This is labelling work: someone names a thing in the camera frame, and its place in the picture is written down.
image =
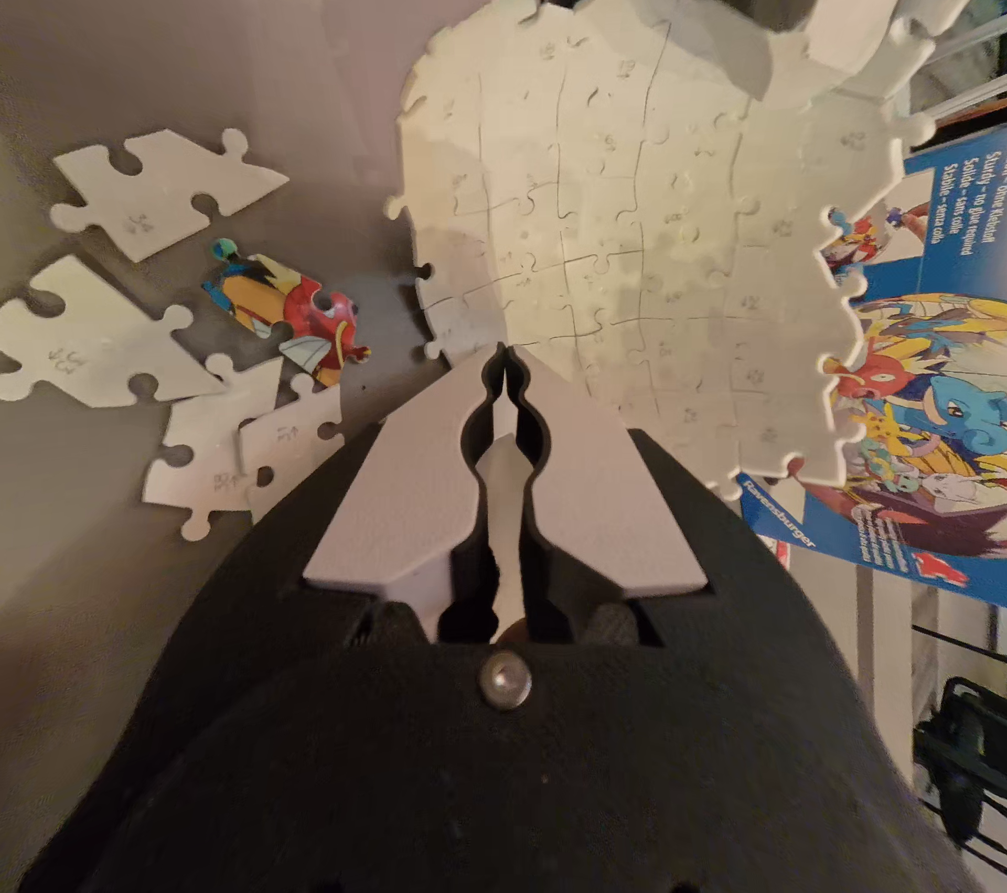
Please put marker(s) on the colourful printed puzzle piece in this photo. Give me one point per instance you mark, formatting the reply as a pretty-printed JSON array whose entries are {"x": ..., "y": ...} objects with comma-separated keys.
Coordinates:
[{"x": 307, "y": 311}]

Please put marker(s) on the black metal equipment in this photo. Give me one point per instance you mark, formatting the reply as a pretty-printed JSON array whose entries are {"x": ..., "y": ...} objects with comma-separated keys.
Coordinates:
[{"x": 960, "y": 751}]

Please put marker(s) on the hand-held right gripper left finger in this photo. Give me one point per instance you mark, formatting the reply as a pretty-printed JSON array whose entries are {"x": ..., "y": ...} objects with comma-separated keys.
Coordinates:
[{"x": 393, "y": 507}]

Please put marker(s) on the partly built puzzle ball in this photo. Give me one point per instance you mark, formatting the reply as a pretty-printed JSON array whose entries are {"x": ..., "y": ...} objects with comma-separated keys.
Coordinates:
[{"x": 629, "y": 279}]

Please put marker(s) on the white puzzle piece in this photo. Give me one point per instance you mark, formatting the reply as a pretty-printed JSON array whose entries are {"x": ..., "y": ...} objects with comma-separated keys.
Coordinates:
[
  {"x": 86, "y": 342},
  {"x": 204, "y": 452},
  {"x": 291, "y": 437},
  {"x": 503, "y": 507},
  {"x": 157, "y": 193}
]

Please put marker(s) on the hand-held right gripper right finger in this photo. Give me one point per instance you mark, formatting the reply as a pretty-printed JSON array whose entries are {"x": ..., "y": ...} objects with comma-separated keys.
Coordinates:
[{"x": 614, "y": 507}]

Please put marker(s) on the blue puzzle box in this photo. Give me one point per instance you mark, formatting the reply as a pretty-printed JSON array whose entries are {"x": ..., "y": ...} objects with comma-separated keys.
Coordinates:
[{"x": 944, "y": 264}]

